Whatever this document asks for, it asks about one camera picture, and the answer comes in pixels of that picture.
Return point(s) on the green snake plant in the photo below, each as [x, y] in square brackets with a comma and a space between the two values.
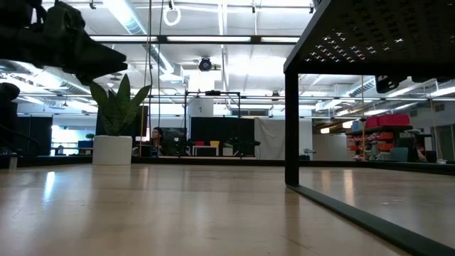
[119, 110]

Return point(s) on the white plant pot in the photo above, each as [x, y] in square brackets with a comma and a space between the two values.
[112, 151]

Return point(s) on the red storage bin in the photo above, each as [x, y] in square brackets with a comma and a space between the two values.
[391, 120]

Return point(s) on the small yellow bin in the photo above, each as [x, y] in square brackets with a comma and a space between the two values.
[214, 143]

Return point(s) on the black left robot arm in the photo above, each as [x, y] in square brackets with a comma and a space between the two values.
[17, 46]

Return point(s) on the dark leafy plant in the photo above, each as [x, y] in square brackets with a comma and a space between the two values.
[241, 144]

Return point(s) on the white curtain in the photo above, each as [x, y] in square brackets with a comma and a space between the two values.
[273, 138]

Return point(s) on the black monitor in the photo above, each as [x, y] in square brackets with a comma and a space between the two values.
[174, 137]

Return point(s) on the orange storage bin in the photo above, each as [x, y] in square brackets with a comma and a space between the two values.
[385, 146]
[385, 136]

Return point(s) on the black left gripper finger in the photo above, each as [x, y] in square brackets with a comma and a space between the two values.
[103, 64]

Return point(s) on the person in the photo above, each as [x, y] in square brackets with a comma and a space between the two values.
[156, 137]

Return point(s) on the black shelf cart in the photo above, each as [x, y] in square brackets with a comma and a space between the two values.
[391, 128]

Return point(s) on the black overhead camera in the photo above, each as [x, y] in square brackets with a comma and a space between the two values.
[205, 64]

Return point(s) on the black curtain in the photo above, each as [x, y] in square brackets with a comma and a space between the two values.
[220, 129]

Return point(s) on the white light bar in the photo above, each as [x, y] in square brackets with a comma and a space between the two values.
[209, 39]
[281, 40]
[124, 38]

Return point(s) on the small red bin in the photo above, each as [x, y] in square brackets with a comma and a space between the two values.
[199, 143]

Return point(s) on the black gantry frame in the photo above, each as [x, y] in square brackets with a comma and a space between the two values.
[212, 93]

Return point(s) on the small white table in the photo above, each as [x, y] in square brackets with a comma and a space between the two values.
[206, 149]

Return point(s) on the black perforated metal rack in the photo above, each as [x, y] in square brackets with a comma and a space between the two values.
[291, 124]

